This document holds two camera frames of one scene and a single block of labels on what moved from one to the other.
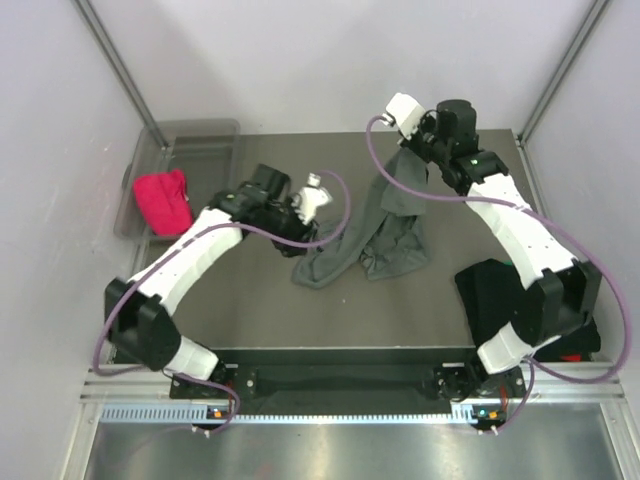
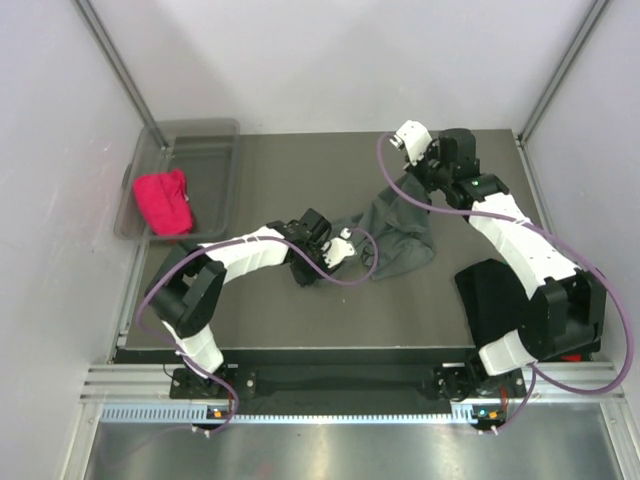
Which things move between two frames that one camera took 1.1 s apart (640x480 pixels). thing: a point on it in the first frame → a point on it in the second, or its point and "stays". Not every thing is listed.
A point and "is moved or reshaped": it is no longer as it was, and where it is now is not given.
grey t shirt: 385,239 is moved or reshaped
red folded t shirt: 571,358 stays
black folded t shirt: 490,291 stays
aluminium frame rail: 546,384 stays
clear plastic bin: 209,152 stays
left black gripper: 300,232 → 305,279
